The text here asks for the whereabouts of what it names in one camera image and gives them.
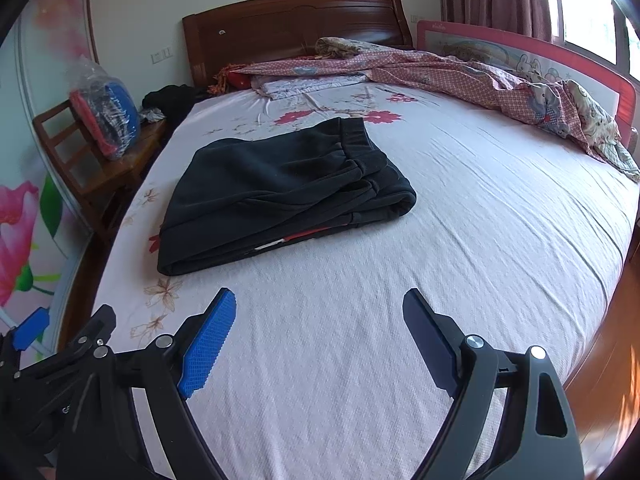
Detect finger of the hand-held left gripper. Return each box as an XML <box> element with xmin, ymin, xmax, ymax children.
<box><xmin>10</xmin><ymin>307</ymin><xmax>51</xmax><ymax>353</ymax></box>
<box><xmin>45</xmin><ymin>304</ymin><xmax>117</xmax><ymax>376</ymax></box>

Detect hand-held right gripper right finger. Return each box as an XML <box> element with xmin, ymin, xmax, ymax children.
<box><xmin>402</xmin><ymin>287</ymin><xmax>586</xmax><ymax>480</ymax></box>

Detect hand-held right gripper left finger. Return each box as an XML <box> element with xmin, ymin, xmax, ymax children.
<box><xmin>57</xmin><ymin>287</ymin><xmax>237</xmax><ymax>480</ymax></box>

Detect black pants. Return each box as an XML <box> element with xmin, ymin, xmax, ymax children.
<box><xmin>157</xmin><ymin>116</ymin><xmax>418</xmax><ymax>277</ymax></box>

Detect bed with floral sheet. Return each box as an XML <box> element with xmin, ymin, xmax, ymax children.
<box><xmin>60</xmin><ymin>80</ymin><xmax>640</xmax><ymax>480</ymax></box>

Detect floral wardrobe door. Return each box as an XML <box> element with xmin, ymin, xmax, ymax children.
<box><xmin>0</xmin><ymin>0</ymin><xmax>101</xmax><ymax>351</ymax></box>

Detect wooden chair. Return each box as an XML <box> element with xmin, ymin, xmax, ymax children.
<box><xmin>32</xmin><ymin>100</ymin><xmax>171</xmax><ymax>246</ymax></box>

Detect plastic bag of clothes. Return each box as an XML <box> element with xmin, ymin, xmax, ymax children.
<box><xmin>67</xmin><ymin>55</ymin><xmax>143</xmax><ymax>162</ymax></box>

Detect black clothes pile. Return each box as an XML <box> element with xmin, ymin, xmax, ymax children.
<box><xmin>141</xmin><ymin>85</ymin><xmax>211</xmax><ymax>128</ymax></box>

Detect red pillow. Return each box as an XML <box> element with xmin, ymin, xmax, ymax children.
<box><xmin>227</xmin><ymin>71</ymin><xmax>261</xmax><ymax>92</ymax></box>

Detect orange fringed cloth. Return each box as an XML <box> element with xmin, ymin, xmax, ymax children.
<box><xmin>207</xmin><ymin>62</ymin><xmax>251</xmax><ymax>95</ymax></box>

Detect red checked quilt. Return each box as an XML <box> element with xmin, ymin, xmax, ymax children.
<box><xmin>235</xmin><ymin>36</ymin><xmax>640</xmax><ymax>183</ymax></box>

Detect pale printed folded sheet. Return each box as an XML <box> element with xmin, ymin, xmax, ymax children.
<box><xmin>250</xmin><ymin>74</ymin><xmax>373</xmax><ymax>98</ymax></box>

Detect brown floral pillow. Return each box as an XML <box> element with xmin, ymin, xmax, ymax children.
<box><xmin>314</xmin><ymin>36</ymin><xmax>371</xmax><ymax>61</ymax></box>

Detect wooden headboard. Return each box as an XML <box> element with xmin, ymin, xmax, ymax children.
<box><xmin>181</xmin><ymin>0</ymin><xmax>415</xmax><ymax>92</ymax></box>

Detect window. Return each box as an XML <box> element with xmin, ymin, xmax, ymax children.
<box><xmin>547</xmin><ymin>0</ymin><xmax>640</xmax><ymax>86</ymax></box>

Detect pink bed rail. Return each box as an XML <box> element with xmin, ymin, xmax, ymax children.
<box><xmin>416</xmin><ymin>20</ymin><xmax>640</xmax><ymax>161</ymax></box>

